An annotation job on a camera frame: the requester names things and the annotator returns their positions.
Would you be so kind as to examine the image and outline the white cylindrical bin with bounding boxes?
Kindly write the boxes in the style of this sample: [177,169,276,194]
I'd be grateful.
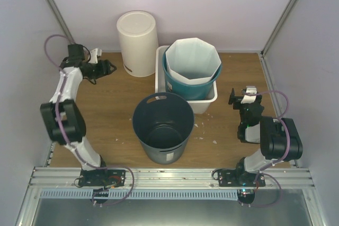
[117,11,159,77]

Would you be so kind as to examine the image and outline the dark grey round bin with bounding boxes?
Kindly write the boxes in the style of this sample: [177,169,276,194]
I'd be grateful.
[132,92,194,165]

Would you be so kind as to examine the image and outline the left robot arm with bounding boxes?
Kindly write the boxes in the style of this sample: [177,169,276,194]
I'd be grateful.
[40,43,117,186]

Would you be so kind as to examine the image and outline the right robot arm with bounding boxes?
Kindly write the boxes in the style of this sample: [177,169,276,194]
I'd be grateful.
[228,86,303,186]

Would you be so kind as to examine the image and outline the white rectangular tub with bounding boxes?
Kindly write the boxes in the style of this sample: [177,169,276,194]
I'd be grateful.
[155,46,218,114]

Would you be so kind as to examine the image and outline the teal round bin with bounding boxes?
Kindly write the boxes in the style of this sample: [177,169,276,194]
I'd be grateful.
[162,46,222,101]

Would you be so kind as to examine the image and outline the white faceted bin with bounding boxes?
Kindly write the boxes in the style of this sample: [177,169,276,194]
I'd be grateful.
[165,38,221,85]

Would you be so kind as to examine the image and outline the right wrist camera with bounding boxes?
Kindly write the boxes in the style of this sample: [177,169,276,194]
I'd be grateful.
[240,86,257,104]

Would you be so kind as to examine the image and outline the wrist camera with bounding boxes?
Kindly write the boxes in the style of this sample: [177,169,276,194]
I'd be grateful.
[88,48,102,64]
[240,86,257,104]

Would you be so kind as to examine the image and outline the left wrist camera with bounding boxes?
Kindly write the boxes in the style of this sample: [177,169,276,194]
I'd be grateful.
[88,48,102,64]

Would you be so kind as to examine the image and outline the left aluminium frame post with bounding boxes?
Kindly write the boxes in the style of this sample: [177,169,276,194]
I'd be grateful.
[44,0,74,58]

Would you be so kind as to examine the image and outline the aluminium frame post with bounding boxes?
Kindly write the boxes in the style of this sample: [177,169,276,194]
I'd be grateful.
[260,0,316,57]
[44,0,74,58]

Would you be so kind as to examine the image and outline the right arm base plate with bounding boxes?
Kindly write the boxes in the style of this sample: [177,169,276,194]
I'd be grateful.
[211,168,266,187]

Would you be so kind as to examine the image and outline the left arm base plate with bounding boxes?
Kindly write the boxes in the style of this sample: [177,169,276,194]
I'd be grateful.
[74,169,126,188]

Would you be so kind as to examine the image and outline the aluminium front rail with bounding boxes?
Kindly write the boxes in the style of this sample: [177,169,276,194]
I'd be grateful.
[29,167,314,189]

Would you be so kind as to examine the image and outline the grey slotted cable duct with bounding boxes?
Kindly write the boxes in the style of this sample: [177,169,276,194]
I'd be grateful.
[40,188,238,201]

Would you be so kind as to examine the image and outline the right aluminium frame post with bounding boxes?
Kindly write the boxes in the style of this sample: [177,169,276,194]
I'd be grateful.
[260,0,316,57]

